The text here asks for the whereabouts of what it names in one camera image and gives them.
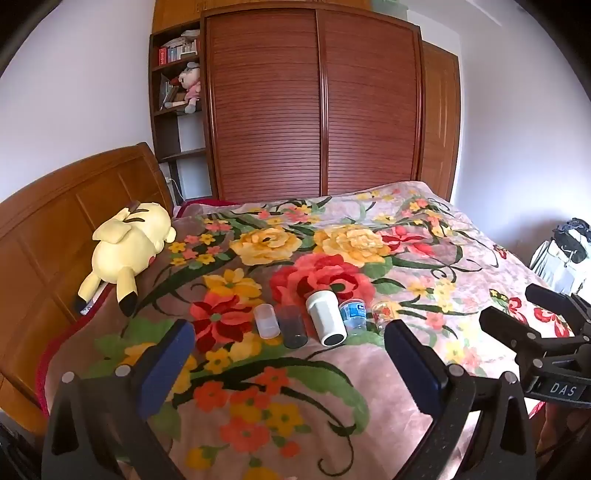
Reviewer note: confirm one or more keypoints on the green box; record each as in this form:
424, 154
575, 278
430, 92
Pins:
390, 5

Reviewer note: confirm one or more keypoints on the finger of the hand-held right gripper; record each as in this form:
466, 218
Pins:
512, 330
554, 297

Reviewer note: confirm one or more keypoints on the dark grey cup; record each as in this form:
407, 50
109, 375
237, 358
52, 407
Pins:
292, 327

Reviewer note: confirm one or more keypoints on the pink plush toy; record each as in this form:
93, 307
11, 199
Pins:
190, 87

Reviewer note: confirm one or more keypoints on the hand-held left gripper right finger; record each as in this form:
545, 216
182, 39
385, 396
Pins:
411, 364

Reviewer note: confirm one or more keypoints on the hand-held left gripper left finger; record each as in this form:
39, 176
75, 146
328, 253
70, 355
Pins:
170, 362

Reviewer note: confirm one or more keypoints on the pile of clothes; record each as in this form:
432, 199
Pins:
565, 254

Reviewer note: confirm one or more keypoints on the floral blanket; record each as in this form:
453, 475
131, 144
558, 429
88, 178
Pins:
286, 401

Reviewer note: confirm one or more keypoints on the wooden overhead cabinet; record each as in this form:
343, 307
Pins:
258, 5

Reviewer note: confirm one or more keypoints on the red bed sheet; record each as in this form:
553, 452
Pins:
203, 205

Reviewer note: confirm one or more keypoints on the wooden door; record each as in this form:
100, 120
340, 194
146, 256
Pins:
441, 124

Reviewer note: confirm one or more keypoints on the row of books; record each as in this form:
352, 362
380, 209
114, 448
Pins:
178, 48

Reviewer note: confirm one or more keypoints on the small printed glass cup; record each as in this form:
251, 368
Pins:
382, 314

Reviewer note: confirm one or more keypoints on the wooden headboard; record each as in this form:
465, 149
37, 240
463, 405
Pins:
55, 221

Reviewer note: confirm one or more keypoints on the brown slatted wardrobe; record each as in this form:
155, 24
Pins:
314, 106

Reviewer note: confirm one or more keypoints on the clear plastic cup blue label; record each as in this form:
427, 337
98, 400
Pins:
354, 314

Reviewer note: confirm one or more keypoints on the dark wooden bookshelf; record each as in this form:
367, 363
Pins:
178, 138

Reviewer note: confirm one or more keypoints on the translucent white cup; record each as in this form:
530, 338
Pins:
266, 321

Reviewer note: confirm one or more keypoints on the yellow plush toy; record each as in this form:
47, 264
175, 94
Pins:
127, 244

